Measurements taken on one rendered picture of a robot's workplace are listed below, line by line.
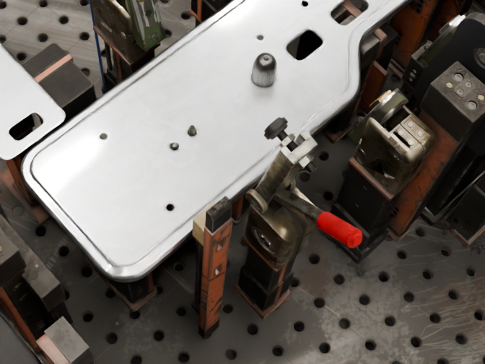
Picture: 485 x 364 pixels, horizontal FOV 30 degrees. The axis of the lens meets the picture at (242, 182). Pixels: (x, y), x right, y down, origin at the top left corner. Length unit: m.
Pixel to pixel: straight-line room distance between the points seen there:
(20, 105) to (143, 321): 0.39
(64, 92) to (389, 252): 0.57
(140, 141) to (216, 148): 0.10
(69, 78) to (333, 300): 0.53
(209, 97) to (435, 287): 0.50
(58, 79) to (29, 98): 0.06
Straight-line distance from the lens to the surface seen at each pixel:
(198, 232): 1.07
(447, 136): 1.16
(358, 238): 0.97
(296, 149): 0.92
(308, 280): 1.42
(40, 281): 1.11
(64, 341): 0.88
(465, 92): 1.11
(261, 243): 1.14
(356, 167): 1.22
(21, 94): 1.21
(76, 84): 1.23
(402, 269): 1.45
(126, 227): 1.12
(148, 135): 1.17
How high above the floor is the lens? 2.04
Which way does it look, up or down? 66 degrees down
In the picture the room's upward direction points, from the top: 8 degrees clockwise
